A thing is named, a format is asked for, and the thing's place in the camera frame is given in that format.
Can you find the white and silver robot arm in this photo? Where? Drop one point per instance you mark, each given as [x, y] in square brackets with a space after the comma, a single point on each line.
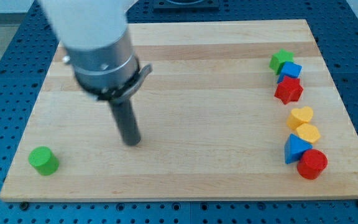
[95, 34]

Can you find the wooden board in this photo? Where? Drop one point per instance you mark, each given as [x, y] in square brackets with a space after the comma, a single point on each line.
[210, 124]

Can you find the dark grey pointer rod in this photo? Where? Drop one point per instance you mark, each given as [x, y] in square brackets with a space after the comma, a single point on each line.
[124, 117]

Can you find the green star block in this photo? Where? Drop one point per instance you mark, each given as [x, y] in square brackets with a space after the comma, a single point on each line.
[279, 58]

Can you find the red star block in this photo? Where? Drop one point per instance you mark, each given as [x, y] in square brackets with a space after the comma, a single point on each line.
[289, 90]

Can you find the blue cube block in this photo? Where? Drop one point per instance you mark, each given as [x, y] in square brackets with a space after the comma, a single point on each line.
[289, 69]

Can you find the yellow heart block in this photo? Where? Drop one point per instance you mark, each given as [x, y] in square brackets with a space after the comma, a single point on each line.
[299, 116]

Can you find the blue triangle block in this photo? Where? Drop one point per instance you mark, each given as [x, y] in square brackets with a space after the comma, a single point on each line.
[294, 148]

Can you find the yellow hexagon block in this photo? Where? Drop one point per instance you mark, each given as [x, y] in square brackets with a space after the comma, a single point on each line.
[308, 132]

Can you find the red cylinder block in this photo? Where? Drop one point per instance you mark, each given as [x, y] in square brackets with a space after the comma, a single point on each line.
[312, 163]

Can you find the green cylinder block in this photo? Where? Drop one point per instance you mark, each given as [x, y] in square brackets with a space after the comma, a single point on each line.
[43, 160]

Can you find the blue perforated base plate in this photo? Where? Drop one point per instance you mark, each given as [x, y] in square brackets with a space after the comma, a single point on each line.
[23, 69]

